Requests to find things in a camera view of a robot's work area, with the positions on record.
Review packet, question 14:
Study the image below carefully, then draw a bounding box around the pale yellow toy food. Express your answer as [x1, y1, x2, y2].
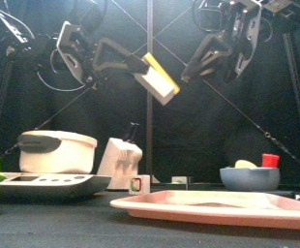
[235, 159, 259, 170]

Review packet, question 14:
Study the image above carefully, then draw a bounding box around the white toy rice block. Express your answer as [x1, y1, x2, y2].
[132, 65, 176, 107]

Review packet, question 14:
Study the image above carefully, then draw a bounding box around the upright metal frame post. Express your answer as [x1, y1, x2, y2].
[146, 0, 155, 177]

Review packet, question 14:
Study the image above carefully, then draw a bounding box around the red toy food piece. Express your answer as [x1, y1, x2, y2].
[262, 153, 280, 169]

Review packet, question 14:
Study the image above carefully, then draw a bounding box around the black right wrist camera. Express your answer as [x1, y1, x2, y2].
[194, 0, 231, 34]

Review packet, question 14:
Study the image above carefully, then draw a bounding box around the black knife handle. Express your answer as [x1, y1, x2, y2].
[123, 121, 140, 144]

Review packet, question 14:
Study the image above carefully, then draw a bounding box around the grey white toy scale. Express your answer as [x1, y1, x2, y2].
[0, 171, 112, 200]

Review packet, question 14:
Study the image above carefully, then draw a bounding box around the blue-grey bowl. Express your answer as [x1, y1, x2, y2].
[219, 166, 282, 192]

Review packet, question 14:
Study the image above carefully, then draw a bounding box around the pink plastic tray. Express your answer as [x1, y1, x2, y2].
[108, 189, 300, 232]

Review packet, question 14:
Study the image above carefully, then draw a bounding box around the small white frame bracket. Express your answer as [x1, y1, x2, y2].
[171, 175, 192, 186]

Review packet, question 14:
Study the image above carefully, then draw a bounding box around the diagonal brace wire with turnbuckle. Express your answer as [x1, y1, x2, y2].
[108, 0, 300, 177]

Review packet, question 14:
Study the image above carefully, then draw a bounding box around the thin diagonal brace wire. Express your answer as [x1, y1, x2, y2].
[0, 0, 203, 162]

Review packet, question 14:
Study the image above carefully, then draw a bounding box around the small white printed cube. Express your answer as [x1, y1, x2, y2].
[128, 174, 151, 196]

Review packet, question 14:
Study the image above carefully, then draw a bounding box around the white arm cable loop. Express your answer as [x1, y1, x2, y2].
[35, 47, 88, 93]

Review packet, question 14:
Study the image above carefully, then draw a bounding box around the white toy knife block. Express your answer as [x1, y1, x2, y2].
[98, 137, 144, 191]

